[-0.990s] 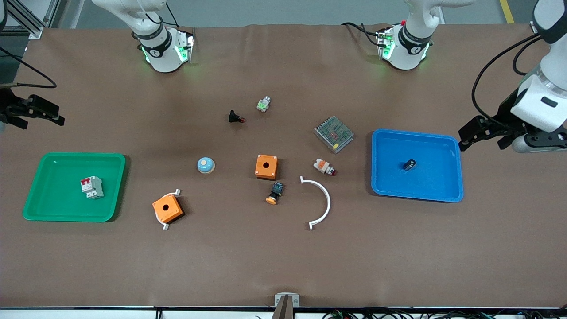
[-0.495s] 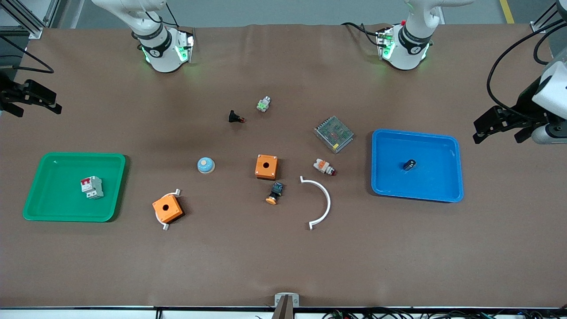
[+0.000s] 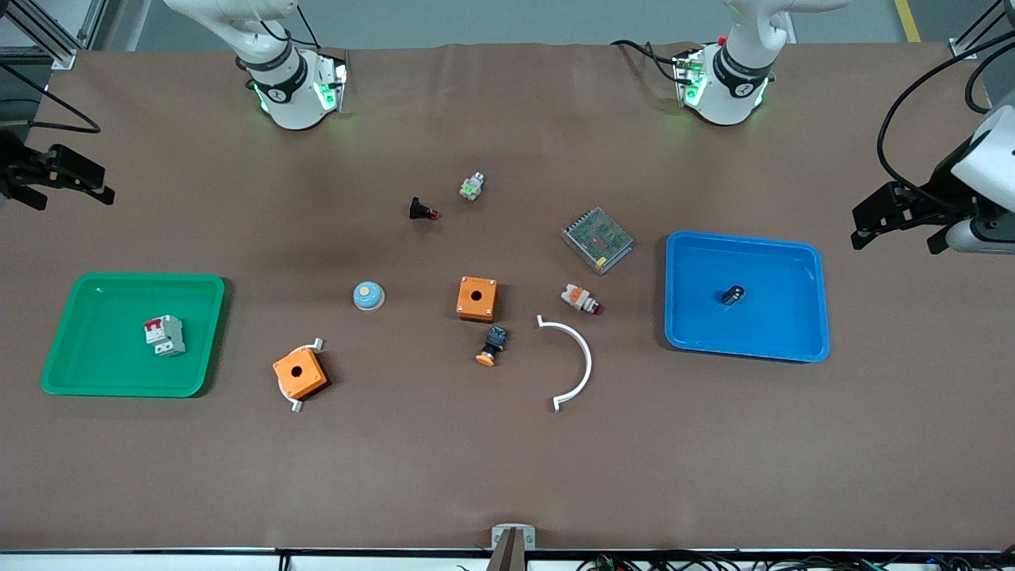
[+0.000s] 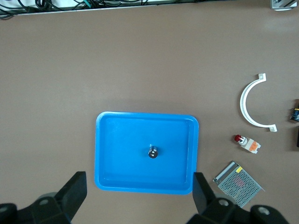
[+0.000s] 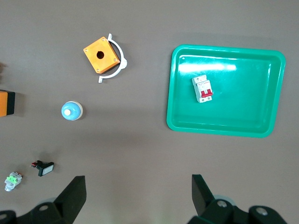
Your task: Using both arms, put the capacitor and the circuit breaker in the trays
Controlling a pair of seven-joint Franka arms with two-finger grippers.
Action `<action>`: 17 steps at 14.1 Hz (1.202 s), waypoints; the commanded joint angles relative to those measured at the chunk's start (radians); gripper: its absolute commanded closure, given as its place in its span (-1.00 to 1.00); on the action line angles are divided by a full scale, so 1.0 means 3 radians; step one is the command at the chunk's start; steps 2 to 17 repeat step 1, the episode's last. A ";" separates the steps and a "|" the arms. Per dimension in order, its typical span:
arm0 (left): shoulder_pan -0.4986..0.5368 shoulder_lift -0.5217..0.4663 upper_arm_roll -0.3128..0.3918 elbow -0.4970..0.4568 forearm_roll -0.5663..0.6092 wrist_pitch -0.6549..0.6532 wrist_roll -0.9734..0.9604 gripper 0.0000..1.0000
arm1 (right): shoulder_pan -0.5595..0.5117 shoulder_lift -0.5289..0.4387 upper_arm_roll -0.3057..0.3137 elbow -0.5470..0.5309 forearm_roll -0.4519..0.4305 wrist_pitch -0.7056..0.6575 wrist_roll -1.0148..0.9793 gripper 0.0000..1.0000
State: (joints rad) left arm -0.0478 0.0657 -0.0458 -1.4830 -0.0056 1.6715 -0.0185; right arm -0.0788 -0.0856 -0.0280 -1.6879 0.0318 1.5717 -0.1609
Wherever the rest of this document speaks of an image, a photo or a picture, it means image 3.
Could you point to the blue plastic tray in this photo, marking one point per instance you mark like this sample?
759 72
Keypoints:
761 333

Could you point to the black cylindrical capacitor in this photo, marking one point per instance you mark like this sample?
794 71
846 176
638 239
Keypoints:
733 296

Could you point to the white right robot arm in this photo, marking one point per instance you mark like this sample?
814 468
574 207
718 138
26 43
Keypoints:
289 103

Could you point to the metal mesh power supply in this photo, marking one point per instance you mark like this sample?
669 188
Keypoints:
599 240

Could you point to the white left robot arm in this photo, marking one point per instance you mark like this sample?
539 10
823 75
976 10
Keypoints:
725 95

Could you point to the aluminium post with bracket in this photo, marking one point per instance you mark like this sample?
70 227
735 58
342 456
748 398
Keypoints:
513 555

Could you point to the aluminium frame profile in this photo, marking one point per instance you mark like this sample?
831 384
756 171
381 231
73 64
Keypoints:
63 57
961 49

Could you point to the large white semicircular clamp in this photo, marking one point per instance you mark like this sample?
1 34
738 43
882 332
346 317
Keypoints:
588 362

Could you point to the black rectangular pushbutton switch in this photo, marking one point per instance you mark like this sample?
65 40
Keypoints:
417 209

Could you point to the red white pushbutton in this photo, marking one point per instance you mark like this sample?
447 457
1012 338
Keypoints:
577 297

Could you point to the white red circuit breaker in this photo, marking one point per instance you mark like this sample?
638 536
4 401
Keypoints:
166 337

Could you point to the green plastic tray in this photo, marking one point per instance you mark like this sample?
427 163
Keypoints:
95 349

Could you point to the blue dome buzzer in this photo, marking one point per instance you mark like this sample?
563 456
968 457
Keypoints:
369 300

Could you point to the green white small switch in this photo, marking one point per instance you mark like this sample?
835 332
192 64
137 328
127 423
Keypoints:
472 189

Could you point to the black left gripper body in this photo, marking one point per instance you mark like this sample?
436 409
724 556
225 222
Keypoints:
943 181

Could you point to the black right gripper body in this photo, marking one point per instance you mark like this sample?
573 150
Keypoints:
17 168

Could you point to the orange box with hole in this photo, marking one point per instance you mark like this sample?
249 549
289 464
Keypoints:
311 379
485 305

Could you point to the orange box with bracket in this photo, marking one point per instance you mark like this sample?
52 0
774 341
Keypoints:
296 407

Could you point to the black button with orange cap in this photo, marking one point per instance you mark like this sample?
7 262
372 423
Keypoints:
496 339

